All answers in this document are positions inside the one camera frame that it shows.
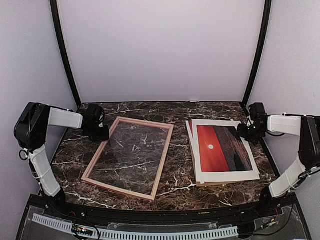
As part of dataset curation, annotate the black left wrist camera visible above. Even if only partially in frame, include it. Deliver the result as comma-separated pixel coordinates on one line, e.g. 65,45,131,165
86,103,105,125

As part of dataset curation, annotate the brown cardboard backing board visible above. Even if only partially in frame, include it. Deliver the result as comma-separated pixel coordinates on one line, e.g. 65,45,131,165
194,181,245,187

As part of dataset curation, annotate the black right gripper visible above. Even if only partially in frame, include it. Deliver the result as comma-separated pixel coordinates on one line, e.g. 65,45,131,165
235,123,265,145

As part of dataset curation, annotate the black corner post left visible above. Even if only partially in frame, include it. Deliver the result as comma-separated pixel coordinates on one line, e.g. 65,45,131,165
49,0,82,108

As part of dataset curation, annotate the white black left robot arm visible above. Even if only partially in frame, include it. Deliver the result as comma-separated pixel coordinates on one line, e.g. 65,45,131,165
13,102,109,218

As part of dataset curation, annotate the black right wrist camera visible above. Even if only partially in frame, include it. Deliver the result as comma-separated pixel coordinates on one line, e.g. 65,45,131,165
248,102,267,121

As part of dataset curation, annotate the clear acrylic sheet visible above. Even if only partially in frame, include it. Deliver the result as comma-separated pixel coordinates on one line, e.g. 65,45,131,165
88,119,171,197

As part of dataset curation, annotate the black table edge rail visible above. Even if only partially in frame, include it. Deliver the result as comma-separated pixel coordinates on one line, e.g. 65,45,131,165
22,192,301,236

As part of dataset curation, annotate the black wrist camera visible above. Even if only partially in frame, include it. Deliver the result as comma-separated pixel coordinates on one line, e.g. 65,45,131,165
248,102,267,121
86,103,105,125

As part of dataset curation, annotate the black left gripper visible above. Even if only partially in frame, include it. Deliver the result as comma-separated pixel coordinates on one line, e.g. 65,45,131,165
84,124,109,142

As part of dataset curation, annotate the white photo mat board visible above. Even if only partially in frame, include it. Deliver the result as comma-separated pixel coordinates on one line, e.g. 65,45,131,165
185,119,260,183

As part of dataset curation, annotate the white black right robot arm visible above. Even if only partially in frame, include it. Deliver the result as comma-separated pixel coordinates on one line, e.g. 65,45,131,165
236,113,320,217

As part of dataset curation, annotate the black corner post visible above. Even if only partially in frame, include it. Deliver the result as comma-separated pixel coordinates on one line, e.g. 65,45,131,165
49,0,82,108
241,0,273,108

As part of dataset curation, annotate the grey slotted cable duct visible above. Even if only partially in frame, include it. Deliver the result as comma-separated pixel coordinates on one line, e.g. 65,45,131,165
31,213,239,240

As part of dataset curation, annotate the black corner post right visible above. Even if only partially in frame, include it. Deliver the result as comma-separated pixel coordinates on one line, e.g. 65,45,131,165
241,0,273,108

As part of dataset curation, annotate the red sunset photo print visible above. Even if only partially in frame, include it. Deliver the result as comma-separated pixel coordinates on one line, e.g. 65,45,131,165
197,125,253,173

